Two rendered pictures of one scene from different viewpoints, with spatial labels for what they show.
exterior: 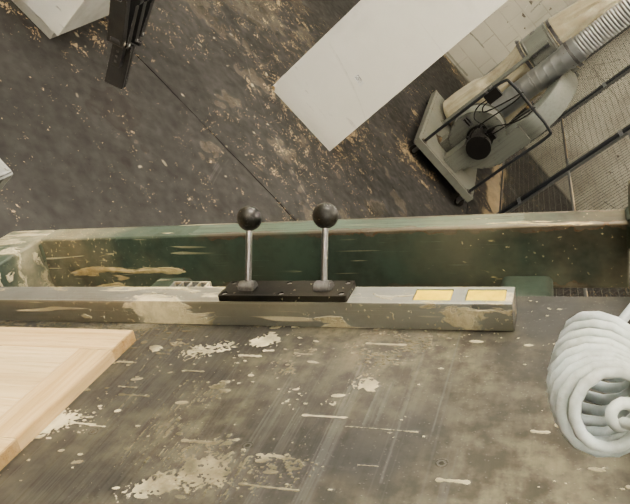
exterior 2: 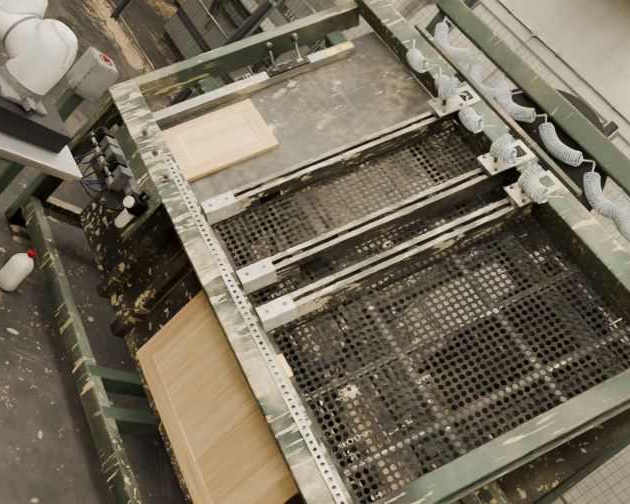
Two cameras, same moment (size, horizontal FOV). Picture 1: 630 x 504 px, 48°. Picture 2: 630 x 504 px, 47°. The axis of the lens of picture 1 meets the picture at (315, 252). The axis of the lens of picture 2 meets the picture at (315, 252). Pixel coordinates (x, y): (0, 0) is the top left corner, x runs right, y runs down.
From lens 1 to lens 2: 264 cm
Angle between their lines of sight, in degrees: 45
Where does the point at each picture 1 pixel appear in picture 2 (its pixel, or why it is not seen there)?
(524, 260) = (331, 27)
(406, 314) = (327, 59)
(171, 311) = (252, 87)
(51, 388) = (257, 122)
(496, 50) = not seen: outside the picture
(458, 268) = (311, 36)
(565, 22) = not seen: outside the picture
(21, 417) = (264, 131)
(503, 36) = not seen: outside the picture
